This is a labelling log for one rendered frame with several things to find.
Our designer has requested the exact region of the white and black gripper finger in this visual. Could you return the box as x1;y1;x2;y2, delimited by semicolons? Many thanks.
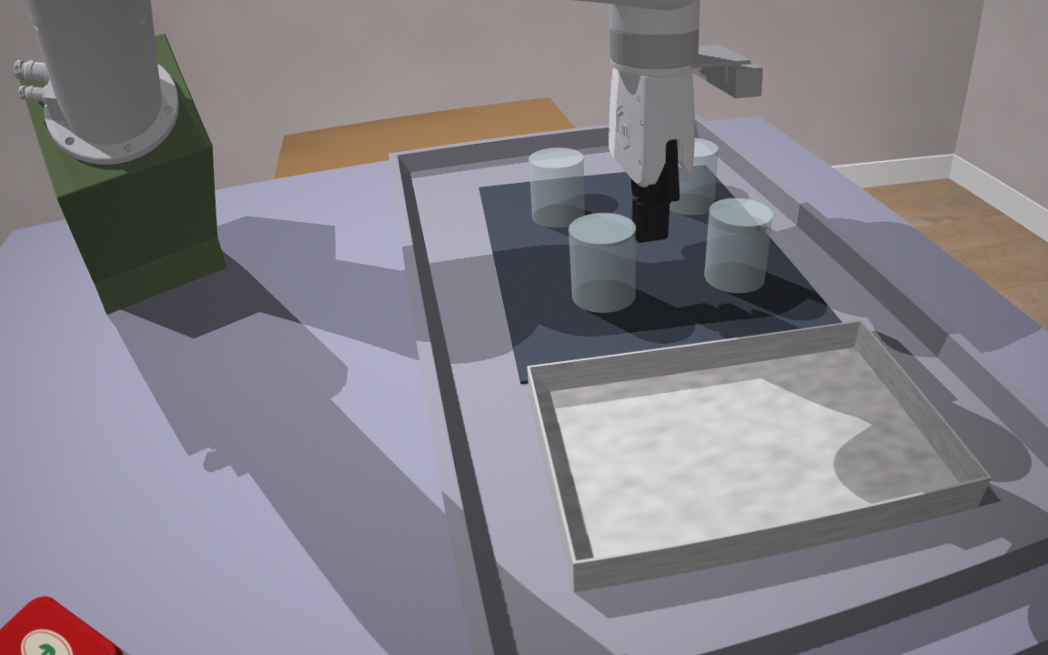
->
635;139;680;243
631;179;640;224

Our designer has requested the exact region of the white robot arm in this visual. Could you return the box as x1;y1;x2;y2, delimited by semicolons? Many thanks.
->
13;0;763;165

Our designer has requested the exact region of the translucent grey cylinder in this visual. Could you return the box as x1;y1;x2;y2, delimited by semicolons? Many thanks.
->
704;198;773;293
569;213;636;313
529;147;585;227
670;138;719;215

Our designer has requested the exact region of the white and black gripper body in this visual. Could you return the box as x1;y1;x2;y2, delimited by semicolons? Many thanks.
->
609;59;695;187

